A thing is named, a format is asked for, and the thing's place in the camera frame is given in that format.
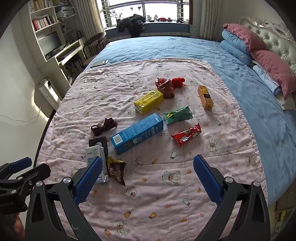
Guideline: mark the blue patterned pillow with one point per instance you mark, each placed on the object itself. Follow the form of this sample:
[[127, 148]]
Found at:
[[266, 78]]

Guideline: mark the red snack packet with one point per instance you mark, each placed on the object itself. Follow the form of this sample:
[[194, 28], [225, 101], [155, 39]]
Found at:
[[186, 135]]

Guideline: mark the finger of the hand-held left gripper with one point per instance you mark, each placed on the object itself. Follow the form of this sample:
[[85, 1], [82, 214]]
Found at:
[[34, 172], [20, 163]]

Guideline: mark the black computer monitor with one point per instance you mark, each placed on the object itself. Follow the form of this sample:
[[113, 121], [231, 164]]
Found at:
[[52, 42]]

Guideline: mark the dark round-back chair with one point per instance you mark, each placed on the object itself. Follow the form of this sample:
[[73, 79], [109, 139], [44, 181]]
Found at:
[[94, 41]]

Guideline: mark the dark red ribbon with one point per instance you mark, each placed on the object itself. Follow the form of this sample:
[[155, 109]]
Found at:
[[103, 127]]

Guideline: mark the orange carton box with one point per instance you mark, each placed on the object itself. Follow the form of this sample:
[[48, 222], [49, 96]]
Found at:
[[205, 98]]

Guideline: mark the white computer desk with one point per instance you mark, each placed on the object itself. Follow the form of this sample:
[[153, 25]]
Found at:
[[74, 49]]

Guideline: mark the brown gold snack wrapper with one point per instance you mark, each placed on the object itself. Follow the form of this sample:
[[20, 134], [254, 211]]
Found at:
[[116, 170]]

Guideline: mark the computer keyboard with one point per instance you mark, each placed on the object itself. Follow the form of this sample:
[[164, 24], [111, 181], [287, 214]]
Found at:
[[69, 51]]

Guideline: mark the green snack packet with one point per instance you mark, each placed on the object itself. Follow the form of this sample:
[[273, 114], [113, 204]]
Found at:
[[178, 115]]

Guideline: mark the person's left hand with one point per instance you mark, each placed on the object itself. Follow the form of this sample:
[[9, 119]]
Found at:
[[19, 224]]

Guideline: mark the pink pillow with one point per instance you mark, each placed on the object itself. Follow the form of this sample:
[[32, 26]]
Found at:
[[275, 67], [245, 37]]

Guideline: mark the black jacket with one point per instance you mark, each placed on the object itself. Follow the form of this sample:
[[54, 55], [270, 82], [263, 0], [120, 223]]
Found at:
[[131, 24]]

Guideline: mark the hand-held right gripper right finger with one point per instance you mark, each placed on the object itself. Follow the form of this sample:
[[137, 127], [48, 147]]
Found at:
[[207, 180]]

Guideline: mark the grey phone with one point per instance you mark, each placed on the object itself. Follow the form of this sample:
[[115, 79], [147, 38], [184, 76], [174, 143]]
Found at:
[[99, 63]]

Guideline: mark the blue folded duvet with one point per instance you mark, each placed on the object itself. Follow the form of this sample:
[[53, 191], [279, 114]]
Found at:
[[235, 48]]

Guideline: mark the blue carton box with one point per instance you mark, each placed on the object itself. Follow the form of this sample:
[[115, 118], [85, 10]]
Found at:
[[136, 134]]

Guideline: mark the yellow carton box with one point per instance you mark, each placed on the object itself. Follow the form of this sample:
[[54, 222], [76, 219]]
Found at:
[[149, 102]]

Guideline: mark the pink bear print quilt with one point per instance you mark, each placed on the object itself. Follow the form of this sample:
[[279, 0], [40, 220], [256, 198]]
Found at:
[[161, 197]]

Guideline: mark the red crumpled wrapper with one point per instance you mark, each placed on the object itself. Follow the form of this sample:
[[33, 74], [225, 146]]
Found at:
[[178, 82]]

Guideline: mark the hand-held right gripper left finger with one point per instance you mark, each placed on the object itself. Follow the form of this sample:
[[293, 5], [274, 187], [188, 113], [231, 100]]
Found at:
[[89, 180]]

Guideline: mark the tufted white headboard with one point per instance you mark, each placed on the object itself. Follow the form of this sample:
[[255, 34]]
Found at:
[[272, 34]]

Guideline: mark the window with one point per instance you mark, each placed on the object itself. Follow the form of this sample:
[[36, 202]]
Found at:
[[150, 8]]

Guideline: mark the brown crumpled wrapper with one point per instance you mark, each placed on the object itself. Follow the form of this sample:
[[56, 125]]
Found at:
[[167, 91]]

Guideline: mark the blue bedsheet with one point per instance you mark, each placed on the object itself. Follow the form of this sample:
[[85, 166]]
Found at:
[[242, 104]]

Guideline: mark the white milk carton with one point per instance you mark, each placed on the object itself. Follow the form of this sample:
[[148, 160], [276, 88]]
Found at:
[[91, 154]]

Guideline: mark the white air purifier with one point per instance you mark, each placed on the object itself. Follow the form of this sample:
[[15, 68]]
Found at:
[[49, 92]]

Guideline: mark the striped beige curtain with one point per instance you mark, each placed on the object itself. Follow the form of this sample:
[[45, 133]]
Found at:
[[209, 18], [90, 16]]

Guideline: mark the white bookshelf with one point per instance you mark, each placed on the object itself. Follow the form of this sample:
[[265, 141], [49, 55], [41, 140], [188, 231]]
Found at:
[[44, 20]]

